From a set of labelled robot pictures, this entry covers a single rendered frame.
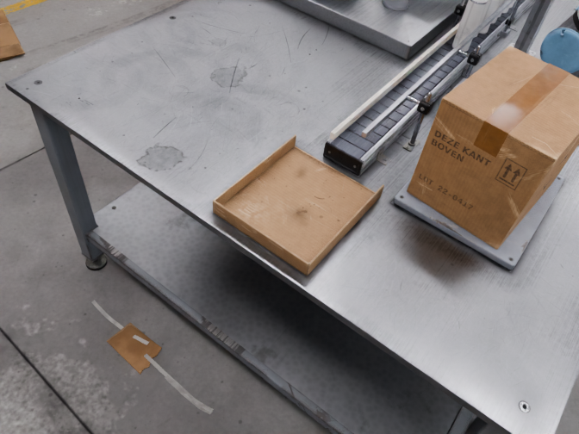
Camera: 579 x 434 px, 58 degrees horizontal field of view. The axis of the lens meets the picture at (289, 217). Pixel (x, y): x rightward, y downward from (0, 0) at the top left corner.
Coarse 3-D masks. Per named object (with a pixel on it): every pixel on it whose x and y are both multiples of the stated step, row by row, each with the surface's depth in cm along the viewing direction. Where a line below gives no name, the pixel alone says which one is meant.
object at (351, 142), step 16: (448, 48) 160; (432, 64) 154; (448, 64) 154; (416, 80) 147; (432, 80) 148; (384, 96) 141; (400, 96) 141; (416, 96) 142; (368, 112) 136; (400, 112) 137; (352, 128) 131; (384, 128) 132; (336, 144) 126; (352, 144) 127; (368, 144) 127
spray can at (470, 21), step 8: (472, 0) 148; (480, 0) 147; (472, 8) 149; (480, 8) 148; (464, 16) 152; (472, 16) 150; (480, 16) 151; (464, 24) 153; (472, 24) 152; (464, 32) 154; (456, 40) 158; (464, 48) 158
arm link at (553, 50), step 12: (576, 12) 125; (564, 24) 127; (576, 24) 124; (552, 36) 127; (564, 36) 125; (576, 36) 123; (540, 48) 131; (552, 48) 129; (564, 48) 126; (576, 48) 124; (552, 60) 130; (564, 60) 128; (576, 60) 126
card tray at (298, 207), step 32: (288, 160) 127; (320, 160) 129; (224, 192) 114; (256, 192) 119; (288, 192) 120; (320, 192) 121; (352, 192) 122; (256, 224) 113; (288, 224) 114; (320, 224) 115; (352, 224) 115; (288, 256) 106; (320, 256) 106
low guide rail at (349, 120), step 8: (448, 32) 160; (456, 32) 163; (440, 40) 156; (432, 48) 153; (424, 56) 150; (416, 64) 147; (408, 72) 145; (392, 80) 140; (400, 80) 143; (384, 88) 137; (392, 88) 141; (376, 96) 134; (368, 104) 132; (360, 112) 130; (352, 120) 128; (336, 128) 124; (344, 128) 127; (336, 136) 125
